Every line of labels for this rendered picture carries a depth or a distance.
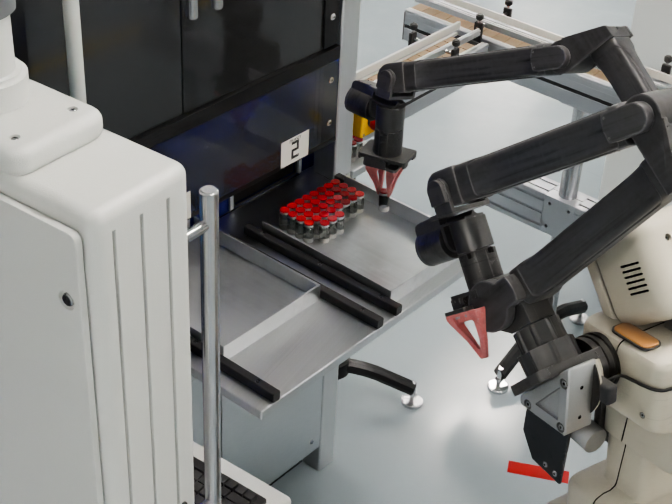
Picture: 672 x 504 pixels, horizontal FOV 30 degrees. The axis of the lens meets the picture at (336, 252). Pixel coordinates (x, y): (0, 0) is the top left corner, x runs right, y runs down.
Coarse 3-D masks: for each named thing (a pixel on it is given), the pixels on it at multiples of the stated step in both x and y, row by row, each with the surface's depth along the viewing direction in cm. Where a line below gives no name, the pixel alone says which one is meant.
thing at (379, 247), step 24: (360, 216) 265; (384, 216) 265; (408, 216) 264; (288, 240) 252; (336, 240) 257; (360, 240) 257; (384, 240) 258; (408, 240) 258; (336, 264) 245; (360, 264) 250; (384, 264) 251; (408, 264) 251; (384, 288) 239; (408, 288) 242
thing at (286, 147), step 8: (296, 136) 258; (304, 136) 260; (288, 144) 257; (296, 144) 259; (304, 144) 261; (288, 152) 258; (296, 152) 260; (304, 152) 262; (288, 160) 259; (296, 160) 261
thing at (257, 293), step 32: (192, 256) 250; (224, 256) 250; (256, 256) 247; (192, 288) 241; (224, 288) 241; (256, 288) 242; (288, 288) 242; (192, 320) 233; (224, 320) 233; (256, 320) 234; (224, 352) 223
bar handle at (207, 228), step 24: (216, 192) 158; (216, 216) 160; (216, 240) 162; (216, 264) 164; (216, 288) 166; (216, 312) 168; (216, 336) 170; (216, 360) 173; (216, 384) 175; (216, 408) 178; (216, 432) 180; (216, 456) 183; (216, 480) 186
